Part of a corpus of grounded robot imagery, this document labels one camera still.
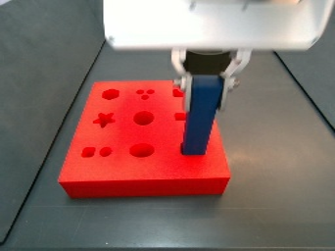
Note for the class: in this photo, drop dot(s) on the red foam shape-sorter block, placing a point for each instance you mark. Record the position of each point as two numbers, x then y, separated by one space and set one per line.
125 153

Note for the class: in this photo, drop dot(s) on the blue rectangular block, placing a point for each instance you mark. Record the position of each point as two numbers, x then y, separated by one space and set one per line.
203 95

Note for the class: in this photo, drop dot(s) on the dark grey curved block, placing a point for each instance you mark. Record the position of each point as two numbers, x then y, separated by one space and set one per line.
206 62

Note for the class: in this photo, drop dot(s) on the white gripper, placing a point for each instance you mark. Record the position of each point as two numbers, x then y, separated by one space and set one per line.
214 25

